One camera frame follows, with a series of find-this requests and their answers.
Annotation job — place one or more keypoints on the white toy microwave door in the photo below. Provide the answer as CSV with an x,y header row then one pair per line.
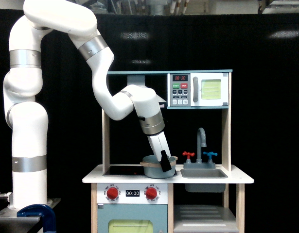
x,y
210,89

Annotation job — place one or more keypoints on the grey-blue toy pot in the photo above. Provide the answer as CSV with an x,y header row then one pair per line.
x,y
152,167

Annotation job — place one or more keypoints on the blue oven door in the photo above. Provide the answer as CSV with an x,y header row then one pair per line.
x,y
132,218

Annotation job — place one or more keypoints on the grey toy faucet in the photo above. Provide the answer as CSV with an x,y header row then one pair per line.
x,y
201,143

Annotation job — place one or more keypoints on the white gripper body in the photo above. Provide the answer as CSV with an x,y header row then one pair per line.
x,y
159,143

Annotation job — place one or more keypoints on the left red knob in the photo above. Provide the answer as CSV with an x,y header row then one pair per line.
x,y
112,193

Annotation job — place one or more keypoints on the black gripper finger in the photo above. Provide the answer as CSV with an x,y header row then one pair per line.
x,y
165,163

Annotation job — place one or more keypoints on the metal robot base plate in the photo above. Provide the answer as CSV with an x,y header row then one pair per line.
x,y
10,213

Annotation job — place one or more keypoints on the red tap handle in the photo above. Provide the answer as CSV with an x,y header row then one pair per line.
x,y
188,156

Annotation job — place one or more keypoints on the blue tap handle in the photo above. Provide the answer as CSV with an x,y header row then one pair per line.
x,y
210,155

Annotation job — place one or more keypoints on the grey toy sink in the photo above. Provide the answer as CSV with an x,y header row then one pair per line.
x,y
204,174

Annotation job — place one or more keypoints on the right red knob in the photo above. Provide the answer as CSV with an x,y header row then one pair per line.
x,y
151,193

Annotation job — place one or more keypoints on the red knob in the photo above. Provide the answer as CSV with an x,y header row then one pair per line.
x,y
151,193
112,193

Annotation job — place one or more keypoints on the black backdrop curtain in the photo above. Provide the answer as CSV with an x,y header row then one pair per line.
x,y
263,53

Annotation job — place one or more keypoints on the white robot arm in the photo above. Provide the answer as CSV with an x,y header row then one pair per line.
x,y
55,93

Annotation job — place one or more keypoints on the wooden toy kitchen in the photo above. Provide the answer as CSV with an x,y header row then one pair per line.
x,y
124,143

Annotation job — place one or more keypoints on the black toy stovetop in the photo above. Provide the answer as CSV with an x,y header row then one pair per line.
x,y
122,170

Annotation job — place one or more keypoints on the blue c-clamp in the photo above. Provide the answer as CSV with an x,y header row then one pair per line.
x,y
43,211

